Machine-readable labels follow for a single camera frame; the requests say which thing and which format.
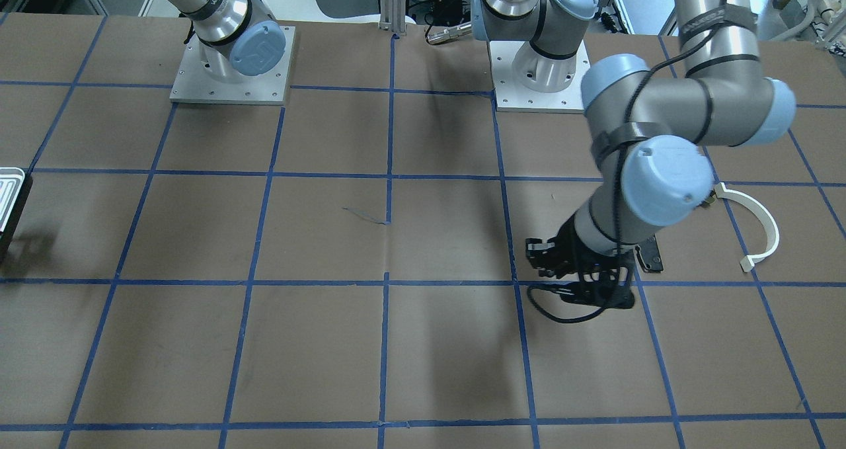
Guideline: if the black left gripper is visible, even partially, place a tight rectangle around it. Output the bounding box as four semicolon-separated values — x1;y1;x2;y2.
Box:
525;217;635;307

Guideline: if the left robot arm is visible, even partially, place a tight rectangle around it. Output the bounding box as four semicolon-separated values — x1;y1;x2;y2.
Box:
525;0;796;311

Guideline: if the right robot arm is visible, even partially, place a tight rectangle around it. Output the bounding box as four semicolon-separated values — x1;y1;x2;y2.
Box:
167;0;287;77

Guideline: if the silver metal tray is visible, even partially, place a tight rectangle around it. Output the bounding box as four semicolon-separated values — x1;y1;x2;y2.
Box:
1;167;27;234

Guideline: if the black brake pad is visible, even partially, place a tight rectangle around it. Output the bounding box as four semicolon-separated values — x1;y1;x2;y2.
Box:
634;235;664;274

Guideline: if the white curved plastic bracket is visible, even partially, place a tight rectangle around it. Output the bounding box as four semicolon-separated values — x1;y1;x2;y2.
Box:
711;182;781;272

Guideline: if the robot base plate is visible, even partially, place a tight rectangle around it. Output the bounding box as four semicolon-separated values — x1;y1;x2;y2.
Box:
488;40;590;114
170;24;298;106

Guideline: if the aluminium frame post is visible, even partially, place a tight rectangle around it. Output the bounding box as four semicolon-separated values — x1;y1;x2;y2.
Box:
378;0;406;36

